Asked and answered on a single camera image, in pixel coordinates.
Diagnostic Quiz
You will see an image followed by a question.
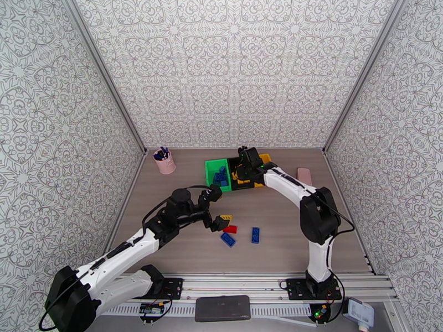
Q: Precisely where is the black plastic bin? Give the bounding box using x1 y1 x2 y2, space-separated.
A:
226 156 257 192

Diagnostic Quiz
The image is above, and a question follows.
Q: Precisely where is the yellow plastic bin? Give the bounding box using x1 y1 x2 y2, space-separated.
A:
253 153 274 189

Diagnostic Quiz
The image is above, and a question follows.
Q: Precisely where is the green plastic bin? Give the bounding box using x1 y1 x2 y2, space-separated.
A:
204 158 232 194

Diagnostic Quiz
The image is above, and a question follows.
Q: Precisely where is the pink pen cup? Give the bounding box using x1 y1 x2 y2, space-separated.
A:
153 149 177 175

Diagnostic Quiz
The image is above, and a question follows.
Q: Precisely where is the pink flat case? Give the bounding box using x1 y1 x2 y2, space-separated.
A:
297 167 313 187

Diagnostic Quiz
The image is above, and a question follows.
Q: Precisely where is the black rectangular pad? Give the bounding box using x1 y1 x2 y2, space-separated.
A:
194 295 251 323

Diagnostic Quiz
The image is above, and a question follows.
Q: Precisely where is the white box device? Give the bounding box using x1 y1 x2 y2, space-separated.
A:
342 297 375 331

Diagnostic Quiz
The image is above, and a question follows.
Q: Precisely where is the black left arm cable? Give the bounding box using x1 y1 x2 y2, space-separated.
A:
38 184 212 332

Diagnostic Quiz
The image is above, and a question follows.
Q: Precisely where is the aluminium front rail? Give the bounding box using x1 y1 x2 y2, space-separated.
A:
104 272 397 308

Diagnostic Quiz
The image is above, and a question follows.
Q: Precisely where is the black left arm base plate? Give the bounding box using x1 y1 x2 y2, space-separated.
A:
138 278 183 300

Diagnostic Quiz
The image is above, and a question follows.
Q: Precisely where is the white slotted cable duct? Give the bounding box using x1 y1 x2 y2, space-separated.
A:
100 302 314 319

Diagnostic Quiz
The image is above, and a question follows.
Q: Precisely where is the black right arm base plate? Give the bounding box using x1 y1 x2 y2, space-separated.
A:
286 277 342 302

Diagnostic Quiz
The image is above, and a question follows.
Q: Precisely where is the aluminium frame post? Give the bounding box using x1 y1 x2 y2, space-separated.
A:
322 0 414 155
60 0 148 155

